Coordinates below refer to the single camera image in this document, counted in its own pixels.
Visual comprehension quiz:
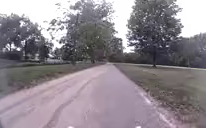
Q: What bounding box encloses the pale side path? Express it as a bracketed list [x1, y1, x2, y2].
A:
[124, 62, 206, 73]

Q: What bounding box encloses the row of trees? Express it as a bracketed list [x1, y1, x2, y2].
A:
[0, 12, 55, 63]

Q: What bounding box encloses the tall leafy tree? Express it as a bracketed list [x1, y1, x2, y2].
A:
[47, 0, 124, 65]

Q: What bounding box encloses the wood of dark trees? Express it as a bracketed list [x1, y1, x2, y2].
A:
[167, 31, 206, 70]

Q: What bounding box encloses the round-crowned tree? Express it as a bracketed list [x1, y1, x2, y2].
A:
[126, 0, 185, 68]

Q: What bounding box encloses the grass strip with worn edge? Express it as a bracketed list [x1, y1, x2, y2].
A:
[0, 59, 104, 98]

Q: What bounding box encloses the wide grass field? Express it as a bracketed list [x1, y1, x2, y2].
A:
[114, 63, 206, 128]

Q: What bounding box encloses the pinkish grey paved path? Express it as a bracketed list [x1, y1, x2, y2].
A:
[0, 63, 179, 128]

